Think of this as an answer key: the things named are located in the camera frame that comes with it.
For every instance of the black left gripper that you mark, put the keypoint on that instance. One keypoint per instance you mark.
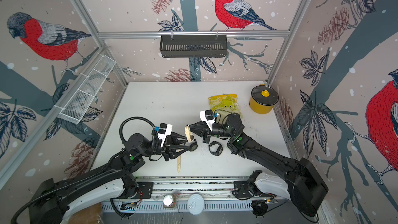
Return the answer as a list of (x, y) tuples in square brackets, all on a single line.
[(168, 149)]

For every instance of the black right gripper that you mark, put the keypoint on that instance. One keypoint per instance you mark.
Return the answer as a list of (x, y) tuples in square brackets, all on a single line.
[(207, 132)]

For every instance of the yellow green frog towel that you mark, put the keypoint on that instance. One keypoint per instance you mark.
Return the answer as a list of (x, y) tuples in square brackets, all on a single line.
[(224, 104)]

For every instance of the cream strap analog watch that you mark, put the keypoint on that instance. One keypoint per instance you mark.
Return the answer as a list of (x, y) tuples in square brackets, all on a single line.
[(189, 135)]

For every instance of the black digital watch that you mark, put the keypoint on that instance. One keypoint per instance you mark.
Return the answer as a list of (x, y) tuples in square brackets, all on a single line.
[(215, 148), (192, 146)]

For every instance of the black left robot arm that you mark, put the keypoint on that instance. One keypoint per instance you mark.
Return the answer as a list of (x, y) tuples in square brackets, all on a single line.
[(55, 203)]

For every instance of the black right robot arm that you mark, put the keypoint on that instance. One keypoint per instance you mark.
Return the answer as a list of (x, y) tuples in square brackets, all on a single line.
[(305, 186)]

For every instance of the glass spice jar silver lid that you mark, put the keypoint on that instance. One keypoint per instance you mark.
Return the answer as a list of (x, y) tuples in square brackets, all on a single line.
[(169, 201)]

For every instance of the yellow pot with glass lid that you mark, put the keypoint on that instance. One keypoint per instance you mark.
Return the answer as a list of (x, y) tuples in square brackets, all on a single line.
[(263, 99)]

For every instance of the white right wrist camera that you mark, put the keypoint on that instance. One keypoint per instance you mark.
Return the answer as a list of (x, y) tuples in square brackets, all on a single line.
[(208, 117)]

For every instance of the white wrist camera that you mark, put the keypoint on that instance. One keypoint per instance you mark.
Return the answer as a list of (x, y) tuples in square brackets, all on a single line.
[(163, 131), (208, 117)]

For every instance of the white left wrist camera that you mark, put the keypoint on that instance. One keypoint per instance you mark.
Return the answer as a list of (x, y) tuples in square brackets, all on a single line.
[(163, 131)]

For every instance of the black hanging wire basket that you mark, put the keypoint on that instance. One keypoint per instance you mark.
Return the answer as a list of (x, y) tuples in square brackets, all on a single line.
[(194, 46)]

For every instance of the white mesh wall shelf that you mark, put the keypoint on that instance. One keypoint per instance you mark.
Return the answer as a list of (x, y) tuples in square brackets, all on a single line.
[(78, 108)]

